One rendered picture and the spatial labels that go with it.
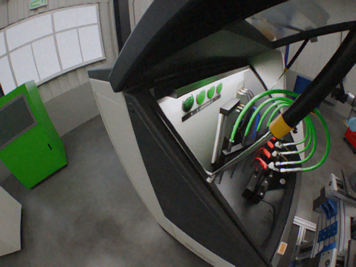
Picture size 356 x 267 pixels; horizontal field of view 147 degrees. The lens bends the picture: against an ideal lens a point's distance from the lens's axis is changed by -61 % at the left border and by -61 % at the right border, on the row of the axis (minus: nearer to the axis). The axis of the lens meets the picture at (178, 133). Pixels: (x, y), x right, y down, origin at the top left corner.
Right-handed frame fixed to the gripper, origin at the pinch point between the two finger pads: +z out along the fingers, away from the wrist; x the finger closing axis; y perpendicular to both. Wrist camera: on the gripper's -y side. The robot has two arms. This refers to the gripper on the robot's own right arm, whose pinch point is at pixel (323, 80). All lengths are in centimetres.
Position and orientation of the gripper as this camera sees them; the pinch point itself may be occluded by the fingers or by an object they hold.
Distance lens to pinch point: 112.7
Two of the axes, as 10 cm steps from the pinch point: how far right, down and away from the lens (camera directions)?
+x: 8.8, -4.1, 2.4
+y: 1.7, 7.5, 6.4
